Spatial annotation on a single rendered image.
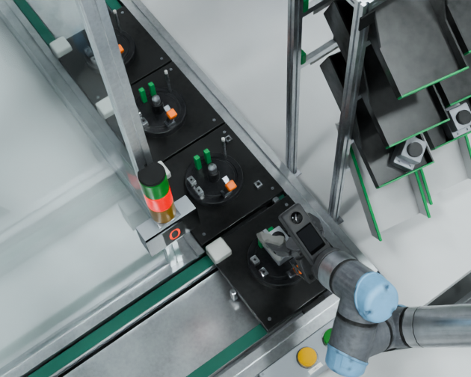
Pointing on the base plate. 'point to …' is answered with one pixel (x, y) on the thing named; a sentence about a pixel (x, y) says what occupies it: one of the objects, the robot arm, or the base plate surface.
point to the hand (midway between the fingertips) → (276, 221)
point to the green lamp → (156, 190)
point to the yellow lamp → (164, 215)
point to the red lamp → (160, 203)
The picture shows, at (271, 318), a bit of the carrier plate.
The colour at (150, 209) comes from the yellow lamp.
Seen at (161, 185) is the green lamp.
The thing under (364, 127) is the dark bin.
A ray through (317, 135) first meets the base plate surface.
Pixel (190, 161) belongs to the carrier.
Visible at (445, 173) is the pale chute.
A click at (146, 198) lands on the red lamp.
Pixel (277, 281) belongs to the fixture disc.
